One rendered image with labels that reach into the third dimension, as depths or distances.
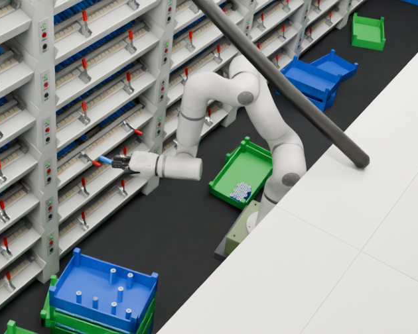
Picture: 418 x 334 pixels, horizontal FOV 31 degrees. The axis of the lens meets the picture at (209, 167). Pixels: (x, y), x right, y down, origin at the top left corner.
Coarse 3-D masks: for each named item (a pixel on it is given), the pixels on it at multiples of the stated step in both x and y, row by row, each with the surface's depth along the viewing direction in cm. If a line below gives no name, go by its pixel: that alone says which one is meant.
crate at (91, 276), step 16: (80, 256) 257; (64, 272) 251; (80, 272) 257; (96, 272) 258; (128, 272) 255; (64, 288) 251; (80, 288) 252; (96, 288) 253; (112, 288) 254; (144, 288) 255; (64, 304) 243; (80, 304) 241; (128, 304) 249; (144, 304) 244; (96, 320) 243; (112, 320) 240; (128, 320) 238
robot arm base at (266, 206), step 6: (264, 198) 287; (264, 204) 288; (270, 204) 286; (276, 204) 284; (264, 210) 289; (270, 210) 287; (252, 216) 303; (258, 216) 295; (264, 216) 291; (252, 222) 301; (258, 222) 295; (252, 228) 298
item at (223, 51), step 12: (204, 48) 363; (216, 48) 368; (228, 48) 373; (192, 60) 354; (204, 60) 361; (216, 60) 363; (228, 60) 372; (180, 72) 346; (192, 72) 352; (180, 84) 345; (168, 96) 331; (180, 96) 344
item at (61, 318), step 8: (152, 304) 256; (56, 312) 247; (56, 320) 250; (64, 320) 248; (72, 320) 247; (80, 320) 246; (144, 320) 250; (80, 328) 248; (88, 328) 247; (96, 328) 246; (104, 328) 245
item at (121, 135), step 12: (144, 96) 325; (144, 108) 328; (156, 108) 324; (132, 120) 321; (144, 120) 324; (120, 132) 315; (132, 132) 320; (96, 144) 306; (108, 144) 309; (96, 156) 303; (72, 168) 295; (84, 168) 300; (60, 180) 284
